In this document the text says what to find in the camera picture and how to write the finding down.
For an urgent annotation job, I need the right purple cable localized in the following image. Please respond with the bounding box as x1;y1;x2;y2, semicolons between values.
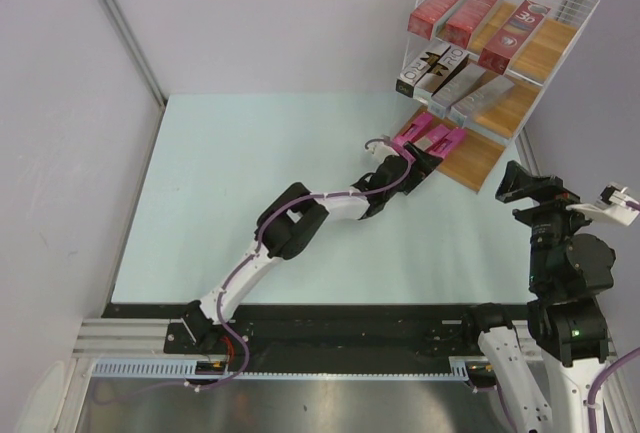
499;190;640;433

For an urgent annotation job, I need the slotted cable duct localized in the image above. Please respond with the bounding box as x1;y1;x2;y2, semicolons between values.
91;357;236;379

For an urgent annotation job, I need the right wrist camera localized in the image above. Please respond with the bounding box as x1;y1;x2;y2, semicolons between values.
566;182;639;227

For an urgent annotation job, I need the silver WR toothpaste box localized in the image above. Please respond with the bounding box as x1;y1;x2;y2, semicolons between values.
395;39;450;98

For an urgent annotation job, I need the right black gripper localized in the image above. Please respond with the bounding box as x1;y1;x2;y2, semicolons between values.
494;158;609;288

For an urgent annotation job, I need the white wire wooden shelf rack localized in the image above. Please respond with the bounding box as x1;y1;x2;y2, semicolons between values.
395;0;600;192

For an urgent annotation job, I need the plain silver toothpaste box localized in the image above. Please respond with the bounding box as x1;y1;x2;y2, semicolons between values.
428;63;486;119

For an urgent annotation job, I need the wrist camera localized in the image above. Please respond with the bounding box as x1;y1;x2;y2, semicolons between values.
365;135;400;163
566;182;639;227

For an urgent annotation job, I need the pink toothpaste box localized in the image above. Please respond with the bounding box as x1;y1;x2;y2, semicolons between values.
392;112;434;151
414;124;450;151
426;128;466;160

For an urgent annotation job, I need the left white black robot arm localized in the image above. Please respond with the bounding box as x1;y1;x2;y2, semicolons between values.
181;138;444;353

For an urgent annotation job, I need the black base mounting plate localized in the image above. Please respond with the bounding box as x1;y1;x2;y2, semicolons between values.
103;304;481;376

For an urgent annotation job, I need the purple cable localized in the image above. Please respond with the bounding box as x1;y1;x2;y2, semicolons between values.
214;137;414;394
499;190;640;433

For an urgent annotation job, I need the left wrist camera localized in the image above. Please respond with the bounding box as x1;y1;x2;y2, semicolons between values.
365;135;400;163

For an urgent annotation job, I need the silver O toothpaste box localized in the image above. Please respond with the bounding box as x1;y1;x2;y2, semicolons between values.
413;46;469;103

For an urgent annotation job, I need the aluminium rail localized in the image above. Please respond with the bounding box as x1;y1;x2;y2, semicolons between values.
72;319;169;358

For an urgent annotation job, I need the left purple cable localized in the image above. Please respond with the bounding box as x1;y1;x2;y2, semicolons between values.
214;137;414;394

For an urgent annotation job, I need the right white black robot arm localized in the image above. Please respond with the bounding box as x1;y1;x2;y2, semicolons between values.
461;160;620;432

